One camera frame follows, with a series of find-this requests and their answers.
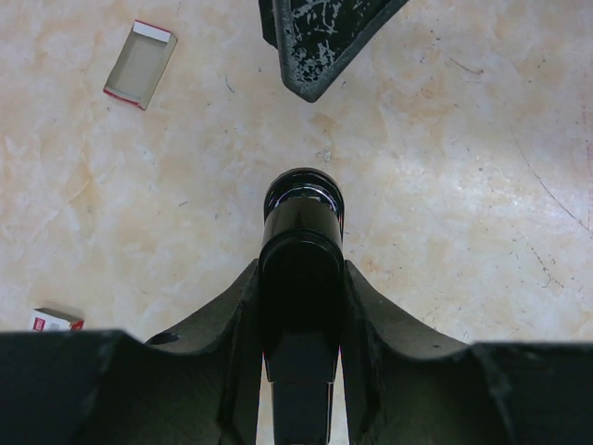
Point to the grey staple box tray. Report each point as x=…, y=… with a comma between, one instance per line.
x=141, y=64

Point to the red staple box sleeve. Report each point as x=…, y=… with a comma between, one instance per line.
x=45, y=319

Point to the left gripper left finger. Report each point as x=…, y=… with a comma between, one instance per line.
x=197, y=382

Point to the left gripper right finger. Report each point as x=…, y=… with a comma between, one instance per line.
x=406, y=383

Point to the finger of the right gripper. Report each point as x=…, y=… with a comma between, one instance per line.
x=317, y=39

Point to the black silver stapler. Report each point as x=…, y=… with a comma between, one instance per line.
x=301, y=268

